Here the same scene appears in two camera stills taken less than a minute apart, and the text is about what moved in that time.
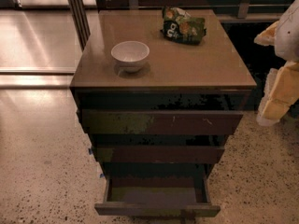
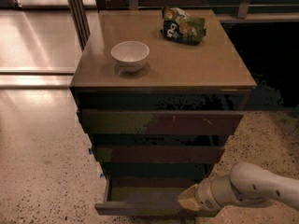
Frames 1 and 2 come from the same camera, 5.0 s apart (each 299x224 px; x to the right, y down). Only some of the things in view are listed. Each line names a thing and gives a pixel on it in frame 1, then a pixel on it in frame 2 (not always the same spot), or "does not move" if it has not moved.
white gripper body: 289,37 -> 205,194
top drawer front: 163,121 does not move
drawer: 157,195 does not move
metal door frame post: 78,13 does not move
